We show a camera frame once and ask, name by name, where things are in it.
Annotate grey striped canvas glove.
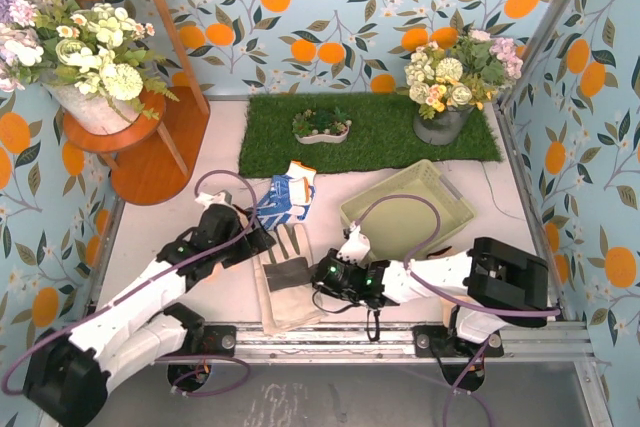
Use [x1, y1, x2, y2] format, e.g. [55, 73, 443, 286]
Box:
[253, 223, 324, 336]

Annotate blue white knit gloves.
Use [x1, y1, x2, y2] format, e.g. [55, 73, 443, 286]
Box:
[257, 161, 316, 230]

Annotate cream glove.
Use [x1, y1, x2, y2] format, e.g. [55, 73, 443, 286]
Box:
[440, 298, 459, 327]

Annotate green plastic storage basket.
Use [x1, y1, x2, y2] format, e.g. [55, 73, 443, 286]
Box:
[340, 160, 476, 260]

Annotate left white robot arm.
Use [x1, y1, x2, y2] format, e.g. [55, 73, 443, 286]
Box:
[22, 191, 275, 426]

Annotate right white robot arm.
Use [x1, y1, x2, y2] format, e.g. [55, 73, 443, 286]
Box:
[311, 224, 557, 344]

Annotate wooden tiered plant stand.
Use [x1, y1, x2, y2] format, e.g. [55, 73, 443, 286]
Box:
[63, 0, 210, 206]

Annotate white succulent planter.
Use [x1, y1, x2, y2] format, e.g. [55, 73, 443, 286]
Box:
[292, 108, 352, 145]

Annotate green artificial grass mat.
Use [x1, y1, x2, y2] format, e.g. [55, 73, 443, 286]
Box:
[239, 93, 502, 178]

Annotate white pot flower bouquet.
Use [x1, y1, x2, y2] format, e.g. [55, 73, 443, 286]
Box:
[1, 0, 176, 135]

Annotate grey pot flower bouquet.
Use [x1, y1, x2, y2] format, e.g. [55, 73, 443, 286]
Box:
[404, 27, 524, 146]

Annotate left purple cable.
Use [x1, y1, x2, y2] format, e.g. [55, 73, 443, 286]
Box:
[0, 170, 261, 397]

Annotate purple cable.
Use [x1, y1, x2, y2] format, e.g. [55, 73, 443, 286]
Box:
[349, 193, 562, 427]
[0, 170, 261, 397]

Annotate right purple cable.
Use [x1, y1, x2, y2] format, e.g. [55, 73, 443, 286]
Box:
[349, 193, 562, 427]

